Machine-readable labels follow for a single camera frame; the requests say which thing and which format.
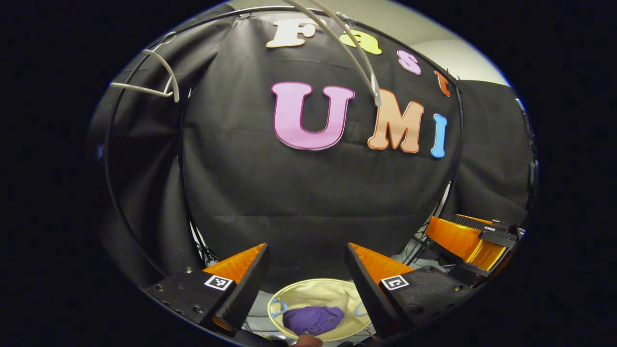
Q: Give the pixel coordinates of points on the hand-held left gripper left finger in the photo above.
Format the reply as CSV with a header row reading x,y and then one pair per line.
x,y
250,284

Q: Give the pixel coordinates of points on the purple ribbed sweater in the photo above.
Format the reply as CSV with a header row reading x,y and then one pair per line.
x,y
313,319

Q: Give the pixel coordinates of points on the black clothes rail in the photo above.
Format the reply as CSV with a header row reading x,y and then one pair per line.
x,y
107,149

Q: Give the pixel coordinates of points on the clear tape wad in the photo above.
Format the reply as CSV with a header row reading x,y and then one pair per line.
x,y
345,20

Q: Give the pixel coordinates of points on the white empty clothes hanger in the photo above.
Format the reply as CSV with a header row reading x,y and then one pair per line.
x,y
174,84

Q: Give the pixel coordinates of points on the white taped clothes hanger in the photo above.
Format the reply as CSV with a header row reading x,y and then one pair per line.
x,y
376,94

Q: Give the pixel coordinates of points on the beige laundry hamper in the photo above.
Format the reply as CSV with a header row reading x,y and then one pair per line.
x,y
313,291

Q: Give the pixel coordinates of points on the black backdrop cloth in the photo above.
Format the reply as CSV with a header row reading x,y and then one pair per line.
x,y
313,202

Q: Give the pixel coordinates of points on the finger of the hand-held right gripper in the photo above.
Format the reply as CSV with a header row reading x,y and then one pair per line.
x,y
453,238

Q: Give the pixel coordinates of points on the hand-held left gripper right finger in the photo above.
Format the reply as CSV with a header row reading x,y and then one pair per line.
x,y
364,284

